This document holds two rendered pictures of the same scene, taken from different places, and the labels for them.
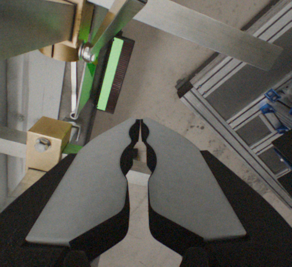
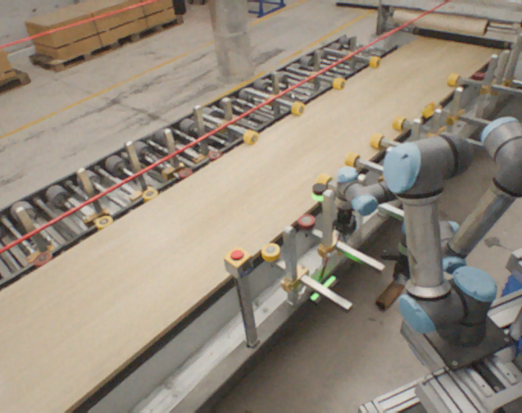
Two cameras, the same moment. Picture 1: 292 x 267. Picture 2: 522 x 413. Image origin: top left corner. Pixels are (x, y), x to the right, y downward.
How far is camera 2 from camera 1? 170 cm
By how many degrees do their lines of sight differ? 77
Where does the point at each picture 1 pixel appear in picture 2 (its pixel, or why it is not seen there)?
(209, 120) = not seen: outside the picture
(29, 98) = (270, 297)
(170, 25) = (353, 253)
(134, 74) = (315, 397)
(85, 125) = (300, 303)
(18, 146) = not seen: hidden behind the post
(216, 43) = (365, 260)
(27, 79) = (276, 289)
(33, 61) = not seen: hidden behind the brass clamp
